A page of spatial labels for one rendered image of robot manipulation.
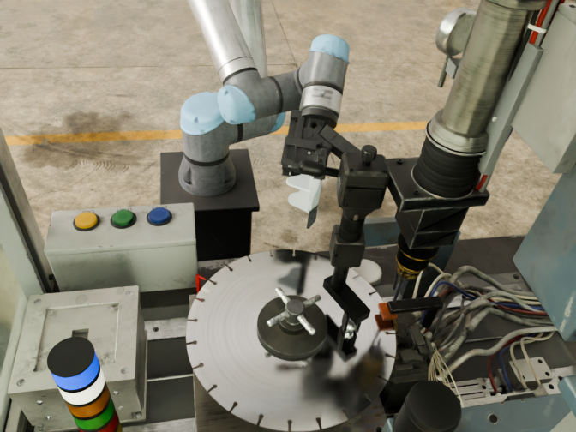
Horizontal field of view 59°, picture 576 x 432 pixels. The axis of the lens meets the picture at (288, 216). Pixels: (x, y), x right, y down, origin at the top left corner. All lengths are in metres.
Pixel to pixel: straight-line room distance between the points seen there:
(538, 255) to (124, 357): 0.61
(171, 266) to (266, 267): 0.25
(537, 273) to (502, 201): 2.19
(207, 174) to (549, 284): 0.91
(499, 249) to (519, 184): 1.60
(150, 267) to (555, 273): 0.75
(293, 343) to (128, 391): 0.27
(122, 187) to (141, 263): 1.50
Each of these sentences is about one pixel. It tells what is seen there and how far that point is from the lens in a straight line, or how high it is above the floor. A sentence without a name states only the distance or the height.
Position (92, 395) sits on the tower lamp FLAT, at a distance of 0.60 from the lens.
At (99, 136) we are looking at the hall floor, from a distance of 2.89.
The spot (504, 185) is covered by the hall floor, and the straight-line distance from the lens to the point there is 2.88.
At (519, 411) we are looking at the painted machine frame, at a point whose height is 1.05.
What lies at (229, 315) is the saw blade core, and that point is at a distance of 0.82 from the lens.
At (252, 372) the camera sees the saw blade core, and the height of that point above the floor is 0.95.
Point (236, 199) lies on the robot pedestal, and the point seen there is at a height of 0.75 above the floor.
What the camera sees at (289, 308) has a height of 1.00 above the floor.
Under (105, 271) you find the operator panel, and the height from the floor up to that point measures 0.82.
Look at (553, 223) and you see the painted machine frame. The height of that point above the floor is 1.30.
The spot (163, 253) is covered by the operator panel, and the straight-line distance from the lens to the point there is 1.03.
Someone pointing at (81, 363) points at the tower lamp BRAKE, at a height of 1.16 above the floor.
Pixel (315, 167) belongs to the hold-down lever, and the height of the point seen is 1.22.
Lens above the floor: 1.63
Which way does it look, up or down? 44 degrees down
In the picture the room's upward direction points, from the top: 6 degrees clockwise
